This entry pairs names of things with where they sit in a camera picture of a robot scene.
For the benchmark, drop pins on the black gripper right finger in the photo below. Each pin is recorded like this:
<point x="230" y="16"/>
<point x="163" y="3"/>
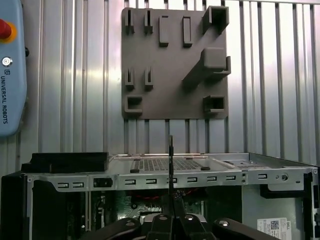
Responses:
<point x="187" y="227"/>

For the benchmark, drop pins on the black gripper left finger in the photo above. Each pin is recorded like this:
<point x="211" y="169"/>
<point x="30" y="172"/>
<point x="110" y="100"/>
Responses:
<point x="160" y="227"/>

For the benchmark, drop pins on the RAM stick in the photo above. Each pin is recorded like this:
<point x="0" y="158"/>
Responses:
<point x="171" y="162"/>

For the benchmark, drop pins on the green Dell motherboard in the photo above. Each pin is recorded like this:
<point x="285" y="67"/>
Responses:
<point x="125" y="202"/>

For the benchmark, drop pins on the grey power supply unit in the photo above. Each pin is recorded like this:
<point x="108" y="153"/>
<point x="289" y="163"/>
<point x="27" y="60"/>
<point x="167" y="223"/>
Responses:
<point x="250" y="215"/>

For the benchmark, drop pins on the black open PC case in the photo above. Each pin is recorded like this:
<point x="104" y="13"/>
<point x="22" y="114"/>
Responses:
<point x="225" y="175"/>

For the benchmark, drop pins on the black card retention latch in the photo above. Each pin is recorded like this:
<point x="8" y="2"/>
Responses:
<point x="70" y="161"/>

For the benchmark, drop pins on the grey parts rack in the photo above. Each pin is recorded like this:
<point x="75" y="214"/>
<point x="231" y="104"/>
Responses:
<point x="162" y="87"/>

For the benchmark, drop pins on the pale blue teach pendant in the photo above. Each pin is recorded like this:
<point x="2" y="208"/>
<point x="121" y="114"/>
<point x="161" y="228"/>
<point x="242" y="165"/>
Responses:
<point x="12" y="75"/>

